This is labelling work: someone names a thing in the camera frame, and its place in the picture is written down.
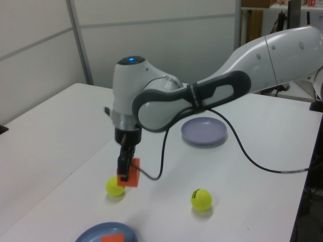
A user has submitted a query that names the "black clamp base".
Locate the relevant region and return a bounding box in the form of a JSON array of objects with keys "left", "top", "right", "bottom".
[{"left": 309, "top": 100, "right": 323, "bottom": 112}]

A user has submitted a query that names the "purple plate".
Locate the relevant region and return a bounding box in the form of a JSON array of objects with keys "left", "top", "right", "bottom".
[{"left": 180, "top": 116, "right": 228, "bottom": 146}]

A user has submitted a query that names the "grey partition post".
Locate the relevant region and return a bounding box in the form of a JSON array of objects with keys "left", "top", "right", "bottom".
[
  {"left": 234, "top": 0, "right": 243, "bottom": 50},
  {"left": 66, "top": 0, "right": 94, "bottom": 86}
]

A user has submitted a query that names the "black monitor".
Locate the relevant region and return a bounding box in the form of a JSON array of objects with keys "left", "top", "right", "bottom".
[{"left": 287, "top": 0, "right": 300, "bottom": 29}]

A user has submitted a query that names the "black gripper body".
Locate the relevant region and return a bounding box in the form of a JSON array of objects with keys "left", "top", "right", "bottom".
[{"left": 115, "top": 127, "right": 143, "bottom": 147}]

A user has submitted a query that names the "black stand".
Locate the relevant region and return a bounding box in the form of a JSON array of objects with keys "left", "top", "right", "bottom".
[{"left": 276, "top": 11, "right": 287, "bottom": 32}]

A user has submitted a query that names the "brown cardboard box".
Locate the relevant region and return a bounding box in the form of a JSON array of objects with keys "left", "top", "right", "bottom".
[{"left": 241, "top": 0, "right": 273, "bottom": 8}]

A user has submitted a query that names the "black velcro strap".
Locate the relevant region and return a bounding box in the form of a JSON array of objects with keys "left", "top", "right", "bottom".
[{"left": 189, "top": 81, "right": 205, "bottom": 114}]

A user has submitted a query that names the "flat cardboard sheet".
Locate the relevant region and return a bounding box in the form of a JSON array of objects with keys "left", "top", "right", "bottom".
[{"left": 246, "top": 10, "right": 263, "bottom": 44}]

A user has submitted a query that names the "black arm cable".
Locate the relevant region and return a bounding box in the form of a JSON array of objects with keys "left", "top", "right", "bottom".
[{"left": 132, "top": 107, "right": 311, "bottom": 181}]

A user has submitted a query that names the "orange cube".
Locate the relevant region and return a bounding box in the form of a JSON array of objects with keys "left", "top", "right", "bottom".
[
  {"left": 100, "top": 233, "right": 126, "bottom": 242},
  {"left": 116, "top": 157, "right": 141, "bottom": 189}
]

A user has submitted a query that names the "blue plate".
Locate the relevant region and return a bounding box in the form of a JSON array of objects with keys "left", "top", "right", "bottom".
[{"left": 75, "top": 221, "right": 139, "bottom": 242}]

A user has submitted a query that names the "white shelf board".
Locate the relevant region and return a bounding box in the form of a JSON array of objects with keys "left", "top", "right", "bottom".
[{"left": 241, "top": 5, "right": 323, "bottom": 13}]

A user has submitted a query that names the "yellow tennis ball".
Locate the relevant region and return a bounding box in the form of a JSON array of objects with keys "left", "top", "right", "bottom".
[
  {"left": 105, "top": 176, "right": 126, "bottom": 197},
  {"left": 190, "top": 189, "right": 212, "bottom": 211}
]

